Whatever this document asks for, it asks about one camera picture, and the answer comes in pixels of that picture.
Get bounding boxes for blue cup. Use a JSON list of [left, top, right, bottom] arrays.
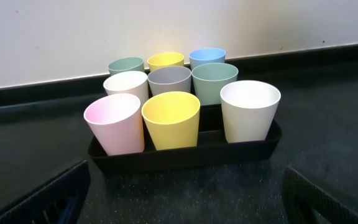
[[188, 47, 227, 71]]

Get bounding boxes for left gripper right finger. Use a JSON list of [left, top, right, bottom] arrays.
[[281, 166, 358, 224]]

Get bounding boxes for white cup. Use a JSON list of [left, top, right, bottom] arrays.
[[103, 70, 150, 107], [219, 80, 282, 144]]

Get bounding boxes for pink cup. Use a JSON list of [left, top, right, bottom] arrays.
[[83, 93, 146, 157]]

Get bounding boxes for yellow cup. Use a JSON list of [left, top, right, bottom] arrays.
[[140, 90, 201, 151], [147, 51, 186, 73]]

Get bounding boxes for black tray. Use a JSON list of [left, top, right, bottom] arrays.
[[87, 102, 283, 175]]

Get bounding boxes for green cup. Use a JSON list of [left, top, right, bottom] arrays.
[[191, 62, 239, 107], [108, 57, 145, 77]]

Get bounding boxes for grey cup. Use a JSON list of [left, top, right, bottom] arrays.
[[147, 65, 193, 97]]

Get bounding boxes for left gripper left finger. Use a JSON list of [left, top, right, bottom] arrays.
[[0, 159, 92, 224]]

